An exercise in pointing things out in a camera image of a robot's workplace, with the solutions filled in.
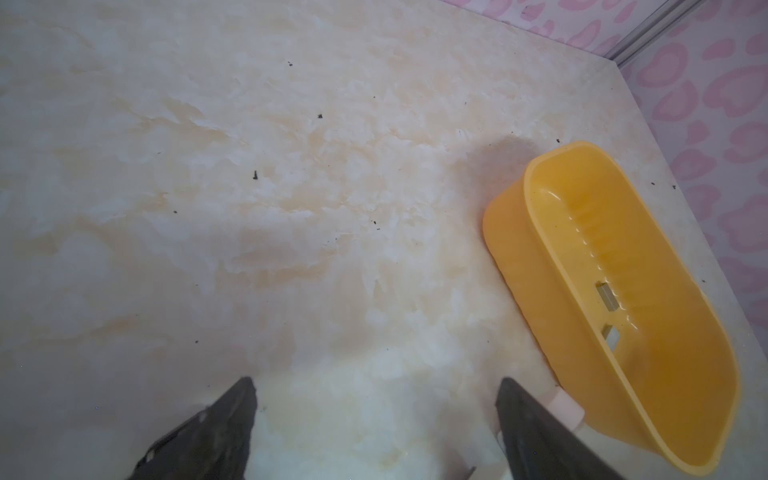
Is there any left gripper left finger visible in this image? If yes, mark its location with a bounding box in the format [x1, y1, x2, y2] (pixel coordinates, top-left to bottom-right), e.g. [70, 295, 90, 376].
[130, 376, 258, 479]

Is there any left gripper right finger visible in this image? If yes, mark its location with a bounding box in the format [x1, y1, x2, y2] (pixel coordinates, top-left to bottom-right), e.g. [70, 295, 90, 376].
[495, 377, 622, 480]

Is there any yellow plastic tray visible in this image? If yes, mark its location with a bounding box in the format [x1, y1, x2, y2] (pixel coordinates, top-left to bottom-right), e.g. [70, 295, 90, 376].
[482, 141, 740, 476]

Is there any staple strip in tray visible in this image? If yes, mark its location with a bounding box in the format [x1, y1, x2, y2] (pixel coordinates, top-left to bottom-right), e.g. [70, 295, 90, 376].
[596, 281, 620, 312]
[601, 324, 621, 352]

